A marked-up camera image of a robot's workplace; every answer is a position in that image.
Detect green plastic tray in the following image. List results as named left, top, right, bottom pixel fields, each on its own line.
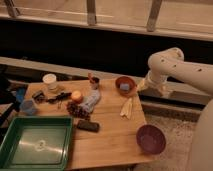
left=0, top=116, right=73, bottom=171

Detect black rectangular block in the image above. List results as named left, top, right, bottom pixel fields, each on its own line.
left=77, top=120, right=100, bottom=132

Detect peeled banana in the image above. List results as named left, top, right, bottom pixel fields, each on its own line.
left=120, top=98, right=133, bottom=119

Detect black sunglasses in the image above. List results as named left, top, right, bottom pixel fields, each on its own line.
left=47, top=92, right=71, bottom=104

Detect orange fruit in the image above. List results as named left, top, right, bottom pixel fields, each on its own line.
left=71, top=91, right=83, bottom=103

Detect small dark red cup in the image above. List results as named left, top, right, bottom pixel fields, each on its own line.
left=88, top=73, right=100, bottom=90

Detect white cup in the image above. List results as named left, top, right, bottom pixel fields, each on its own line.
left=42, top=73, right=58, bottom=92

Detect orange bowl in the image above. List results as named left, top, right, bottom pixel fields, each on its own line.
left=115, top=76, right=136, bottom=97

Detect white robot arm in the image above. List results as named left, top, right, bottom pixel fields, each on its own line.
left=138, top=47, right=213, bottom=171

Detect blue plastic cup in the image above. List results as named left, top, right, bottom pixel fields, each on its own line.
left=20, top=99, right=37, bottom=116

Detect blue sponge block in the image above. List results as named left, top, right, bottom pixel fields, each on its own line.
left=119, top=83, right=130, bottom=91

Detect purple bowl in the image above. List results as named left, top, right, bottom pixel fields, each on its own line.
left=136, top=124, right=166, bottom=155

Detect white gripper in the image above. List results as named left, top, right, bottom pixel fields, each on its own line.
left=137, top=73, right=167, bottom=97

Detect wooden table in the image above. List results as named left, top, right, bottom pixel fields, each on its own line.
left=18, top=78, right=158, bottom=171

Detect small dark box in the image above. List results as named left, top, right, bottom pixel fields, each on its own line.
left=32, top=90, right=45, bottom=103

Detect bunch of dark grapes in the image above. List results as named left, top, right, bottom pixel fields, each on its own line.
left=67, top=101, right=90, bottom=120

